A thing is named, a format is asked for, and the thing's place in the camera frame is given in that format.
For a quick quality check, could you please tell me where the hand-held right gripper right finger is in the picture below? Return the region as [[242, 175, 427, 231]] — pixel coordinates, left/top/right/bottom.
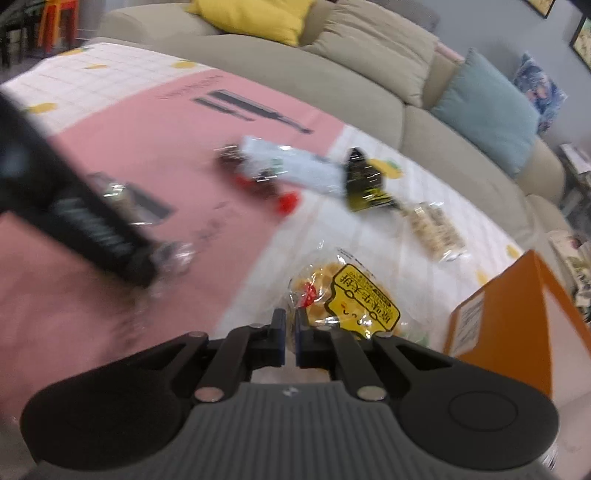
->
[[295, 307, 456, 401]]

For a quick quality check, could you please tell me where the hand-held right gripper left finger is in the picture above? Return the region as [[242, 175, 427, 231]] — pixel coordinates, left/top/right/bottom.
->
[[151, 308, 286, 401]]

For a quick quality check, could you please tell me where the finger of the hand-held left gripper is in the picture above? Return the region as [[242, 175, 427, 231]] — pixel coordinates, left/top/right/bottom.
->
[[148, 237, 197, 280]]

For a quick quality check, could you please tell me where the waffle packet with yellow label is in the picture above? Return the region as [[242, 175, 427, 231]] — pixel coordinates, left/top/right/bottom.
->
[[286, 246, 403, 358]]

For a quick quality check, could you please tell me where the small cola bottle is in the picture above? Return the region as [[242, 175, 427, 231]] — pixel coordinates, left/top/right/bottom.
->
[[216, 144, 302, 216]]

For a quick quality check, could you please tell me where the white and teal snack packet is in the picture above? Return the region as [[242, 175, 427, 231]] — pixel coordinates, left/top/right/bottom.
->
[[240, 135, 350, 195]]

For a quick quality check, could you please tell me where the clear packet of white puffs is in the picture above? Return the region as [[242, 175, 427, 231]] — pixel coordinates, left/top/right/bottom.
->
[[398, 202, 468, 265]]

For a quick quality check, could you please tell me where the black and yellow snack packet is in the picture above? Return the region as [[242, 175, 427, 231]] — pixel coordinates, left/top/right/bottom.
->
[[344, 148, 400, 213]]

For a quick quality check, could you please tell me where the orange cardboard box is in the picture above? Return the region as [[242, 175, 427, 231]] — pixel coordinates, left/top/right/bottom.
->
[[442, 249, 591, 403]]

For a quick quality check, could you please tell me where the pink and white checked tablecloth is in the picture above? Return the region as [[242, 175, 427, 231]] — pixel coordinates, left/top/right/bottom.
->
[[0, 41, 532, 398]]

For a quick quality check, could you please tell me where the orange plastic stool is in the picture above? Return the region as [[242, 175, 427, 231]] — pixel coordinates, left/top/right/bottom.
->
[[37, 0, 77, 52]]

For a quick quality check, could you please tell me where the beige sofa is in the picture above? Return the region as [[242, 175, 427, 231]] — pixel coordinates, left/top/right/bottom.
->
[[99, 0, 575, 259]]

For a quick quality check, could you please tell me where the yellow pillow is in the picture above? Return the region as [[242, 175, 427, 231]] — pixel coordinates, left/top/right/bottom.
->
[[187, 0, 315, 47]]

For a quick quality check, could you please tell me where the beige pillow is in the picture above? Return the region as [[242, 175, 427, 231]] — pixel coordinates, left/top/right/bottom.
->
[[302, 4, 439, 108]]

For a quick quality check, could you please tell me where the light blue pillow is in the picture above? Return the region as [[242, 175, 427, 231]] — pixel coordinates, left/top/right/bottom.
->
[[430, 48, 542, 177]]

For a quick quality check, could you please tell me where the pink cushion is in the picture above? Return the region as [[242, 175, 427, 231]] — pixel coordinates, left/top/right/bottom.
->
[[436, 41, 465, 64]]

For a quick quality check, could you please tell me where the grey ribbed pillow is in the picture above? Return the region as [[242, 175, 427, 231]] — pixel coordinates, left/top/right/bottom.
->
[[339, 0, 440, 29]]

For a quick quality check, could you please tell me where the blue floral printed cushion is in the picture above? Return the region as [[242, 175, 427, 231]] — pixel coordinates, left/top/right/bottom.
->
[[512, 53, 570, 136]]

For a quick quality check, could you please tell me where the framed wall picture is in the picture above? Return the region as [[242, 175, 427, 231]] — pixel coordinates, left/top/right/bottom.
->
[[523, 0, 556, 19], [570, 16, 591, 71]]

